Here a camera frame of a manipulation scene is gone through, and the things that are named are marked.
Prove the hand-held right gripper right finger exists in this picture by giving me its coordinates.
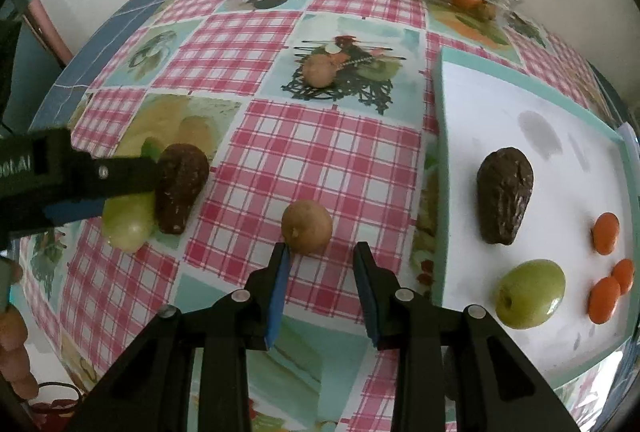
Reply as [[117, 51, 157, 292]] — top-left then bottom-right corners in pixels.
[[352, 241, 576, 432]]

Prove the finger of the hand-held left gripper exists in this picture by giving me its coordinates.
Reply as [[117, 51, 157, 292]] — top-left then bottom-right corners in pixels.
[[72, 154, 162, 204], [44, 198, 107, 224]]

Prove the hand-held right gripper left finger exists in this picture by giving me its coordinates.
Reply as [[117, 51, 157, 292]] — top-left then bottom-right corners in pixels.
[[65, 242, 292, 432]]

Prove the dark brown avocado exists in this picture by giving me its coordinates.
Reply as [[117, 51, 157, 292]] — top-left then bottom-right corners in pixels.
[[153, 143, 210, 235], [476, 147, 535, 246]]

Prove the brown round fruit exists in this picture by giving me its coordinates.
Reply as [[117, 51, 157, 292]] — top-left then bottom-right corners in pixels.
[[303, 53, 337, 88], [280, 199, 334, 256]]

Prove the round green fruit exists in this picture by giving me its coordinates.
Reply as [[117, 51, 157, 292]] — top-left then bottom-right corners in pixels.
[[495, 259, 567, 331]]

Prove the white tray with teal rim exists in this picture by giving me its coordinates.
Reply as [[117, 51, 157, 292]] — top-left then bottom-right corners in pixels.
[[431, 47, 632, 388]]

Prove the person's left hand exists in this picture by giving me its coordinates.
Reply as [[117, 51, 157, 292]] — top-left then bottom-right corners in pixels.
[[0, 261, 41, 402]]

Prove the oblong green fruit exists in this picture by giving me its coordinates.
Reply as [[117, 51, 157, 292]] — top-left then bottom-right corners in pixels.
[[102, 191, 157, 254]]

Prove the red bucket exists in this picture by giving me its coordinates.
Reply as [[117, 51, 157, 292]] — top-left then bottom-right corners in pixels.
[[27, 381, 83, 430]]

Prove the pink chair frame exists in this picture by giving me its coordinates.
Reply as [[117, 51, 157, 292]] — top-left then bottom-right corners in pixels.
[[22, 0, 75, 69]]

